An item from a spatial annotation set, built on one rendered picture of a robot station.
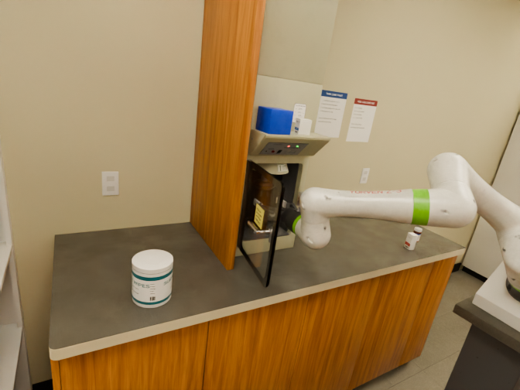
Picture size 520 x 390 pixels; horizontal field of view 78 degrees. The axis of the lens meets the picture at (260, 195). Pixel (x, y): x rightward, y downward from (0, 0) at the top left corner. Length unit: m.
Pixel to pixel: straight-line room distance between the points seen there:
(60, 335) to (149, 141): 0.88
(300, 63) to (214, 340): 1.10
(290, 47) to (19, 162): 1.16
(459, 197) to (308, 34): 0.80
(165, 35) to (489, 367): 1.91
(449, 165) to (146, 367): 1.19
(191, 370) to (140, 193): 0.83
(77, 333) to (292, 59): 1.17
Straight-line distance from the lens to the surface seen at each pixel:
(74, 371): 1.20
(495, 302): 1.62
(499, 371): 1.71
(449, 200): 1.11
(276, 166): 1.42
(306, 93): 1.41
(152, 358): 1.25
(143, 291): 1.14
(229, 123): 1.27
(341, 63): 2.09
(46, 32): 1.55
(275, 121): 1.21
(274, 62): 1.31
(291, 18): 1.35
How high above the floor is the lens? 1.67
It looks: 19 degrees down
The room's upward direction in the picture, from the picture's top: 8 degrees clockwise
